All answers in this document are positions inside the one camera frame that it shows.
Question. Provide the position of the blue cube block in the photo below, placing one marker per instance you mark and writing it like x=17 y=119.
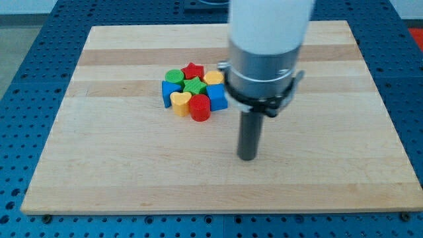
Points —
x=216 y=94

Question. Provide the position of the wooden board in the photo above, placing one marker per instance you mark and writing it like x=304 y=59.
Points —
x=114 y=149

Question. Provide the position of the yellow heart block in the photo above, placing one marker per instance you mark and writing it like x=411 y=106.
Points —
x=180 y=103

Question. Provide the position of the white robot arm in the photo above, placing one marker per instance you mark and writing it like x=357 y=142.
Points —
x=264 y=41

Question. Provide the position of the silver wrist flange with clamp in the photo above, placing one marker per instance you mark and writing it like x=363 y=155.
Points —
x=261 y=83

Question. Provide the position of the red cylinder block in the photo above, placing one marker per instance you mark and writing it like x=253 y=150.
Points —
x=200 y=107

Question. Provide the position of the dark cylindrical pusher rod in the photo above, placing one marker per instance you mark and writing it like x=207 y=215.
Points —
x=250 y=128

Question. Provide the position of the blue triangle block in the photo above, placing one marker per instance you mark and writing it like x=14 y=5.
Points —
x=167 y=89

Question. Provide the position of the green star block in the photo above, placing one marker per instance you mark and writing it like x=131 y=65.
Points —
x=194 y=86

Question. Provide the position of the green cylinder block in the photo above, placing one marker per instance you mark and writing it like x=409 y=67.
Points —
x=175 y=76

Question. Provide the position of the red star block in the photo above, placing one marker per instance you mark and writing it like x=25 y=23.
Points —
x=193 y=70

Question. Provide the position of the yellow cylinder block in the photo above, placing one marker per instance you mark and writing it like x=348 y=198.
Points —
x=213 y=78

